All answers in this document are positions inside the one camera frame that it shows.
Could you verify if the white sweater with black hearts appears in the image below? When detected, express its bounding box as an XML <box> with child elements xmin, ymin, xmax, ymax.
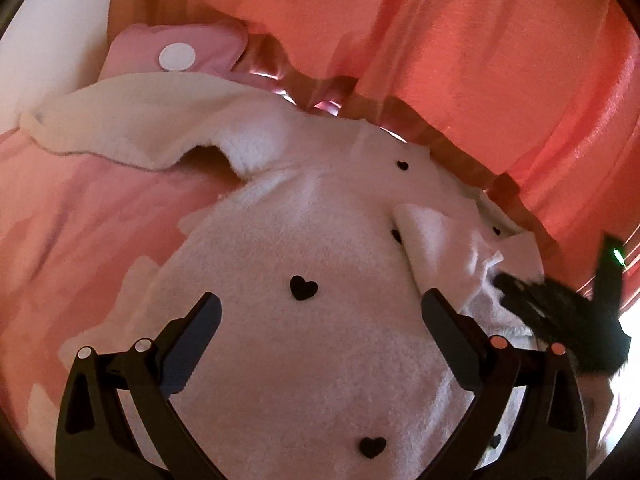
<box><xmin>21</xmin><ymin>73</ymin><xmax>542</xmax><ymax>479</ymax></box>

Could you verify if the pink fleece bed blanket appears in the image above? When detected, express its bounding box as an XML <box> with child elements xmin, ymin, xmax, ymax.
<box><xmin>1</xmin><ymin>130</ymin><xmax>240</xmax><ymax>470</ymax></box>

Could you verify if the orange red curtain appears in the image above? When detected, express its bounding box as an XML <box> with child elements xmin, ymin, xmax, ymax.
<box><xmin>108</xmin><ymin>0</ymin><xmax>639</xmax><ymax>299</ymax></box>

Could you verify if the pink pillow with white dot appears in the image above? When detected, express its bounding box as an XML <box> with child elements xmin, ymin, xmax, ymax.
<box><xmin>99</xmin><ymin>21</ymin><xmax>296</xmax><ymax>104</ymax></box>

